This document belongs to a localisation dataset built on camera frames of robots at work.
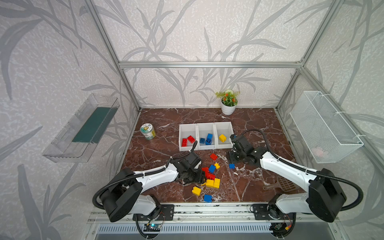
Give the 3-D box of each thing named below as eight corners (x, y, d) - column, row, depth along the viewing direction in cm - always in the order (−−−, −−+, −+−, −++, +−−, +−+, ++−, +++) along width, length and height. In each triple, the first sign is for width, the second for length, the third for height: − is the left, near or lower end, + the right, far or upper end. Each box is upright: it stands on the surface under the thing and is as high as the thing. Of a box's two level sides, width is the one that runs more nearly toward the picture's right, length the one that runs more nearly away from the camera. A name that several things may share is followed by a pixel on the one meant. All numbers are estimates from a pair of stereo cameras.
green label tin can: (142, 139, 104) (138, 132, 97) (145, 130, 109) (142, 123, 102) (154, 139, 104) (151, 132, 97) (156, 130, 109) (153, 123, 102)
